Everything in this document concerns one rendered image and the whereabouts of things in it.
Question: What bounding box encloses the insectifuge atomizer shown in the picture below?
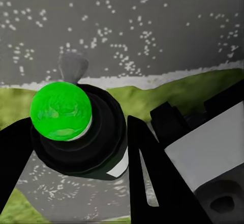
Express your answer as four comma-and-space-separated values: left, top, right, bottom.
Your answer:
30, 52, 129, 181

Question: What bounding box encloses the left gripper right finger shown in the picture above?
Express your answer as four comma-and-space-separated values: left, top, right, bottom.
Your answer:
127, 116, 214, 224

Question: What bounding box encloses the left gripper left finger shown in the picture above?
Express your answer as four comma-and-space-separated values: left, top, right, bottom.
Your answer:
0, 117, 34, 214

